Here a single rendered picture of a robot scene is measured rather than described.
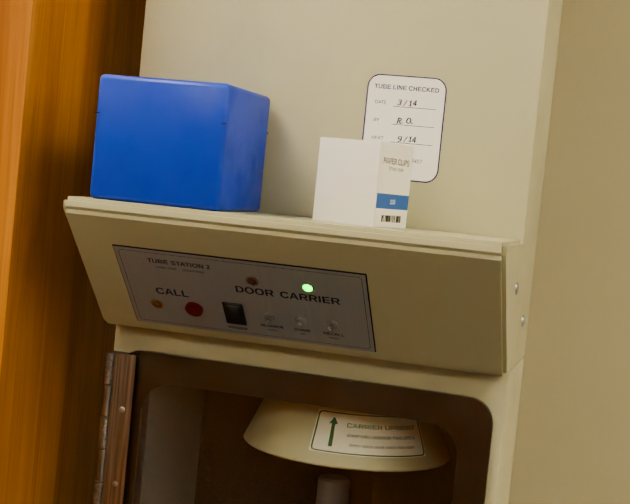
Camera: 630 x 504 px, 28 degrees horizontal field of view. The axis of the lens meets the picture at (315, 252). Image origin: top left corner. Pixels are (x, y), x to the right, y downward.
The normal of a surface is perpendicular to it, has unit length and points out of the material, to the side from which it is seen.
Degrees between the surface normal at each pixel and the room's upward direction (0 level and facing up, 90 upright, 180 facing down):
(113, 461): 90
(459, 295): 135
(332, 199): 90
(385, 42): 90
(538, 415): 90
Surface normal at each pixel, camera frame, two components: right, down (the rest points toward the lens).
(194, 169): -0.26, 0.03
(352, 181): -0.52, 0.00
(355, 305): -0.26, 0.72
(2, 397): 0.96, 0.11
